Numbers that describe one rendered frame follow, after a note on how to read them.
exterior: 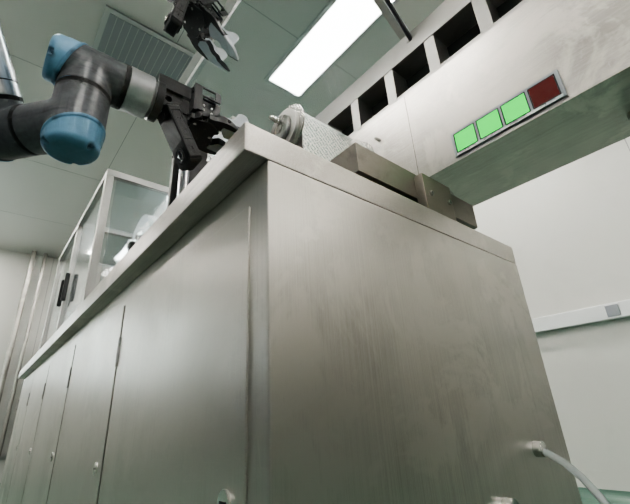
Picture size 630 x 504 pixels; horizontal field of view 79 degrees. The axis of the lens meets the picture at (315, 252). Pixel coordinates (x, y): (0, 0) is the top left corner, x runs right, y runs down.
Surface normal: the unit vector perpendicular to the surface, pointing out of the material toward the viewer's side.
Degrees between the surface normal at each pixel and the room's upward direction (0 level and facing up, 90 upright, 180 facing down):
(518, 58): 90
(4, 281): 90
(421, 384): 90
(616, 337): 90
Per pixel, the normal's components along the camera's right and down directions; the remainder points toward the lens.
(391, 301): 0.64, -0.33
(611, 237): -0.77, -0.21
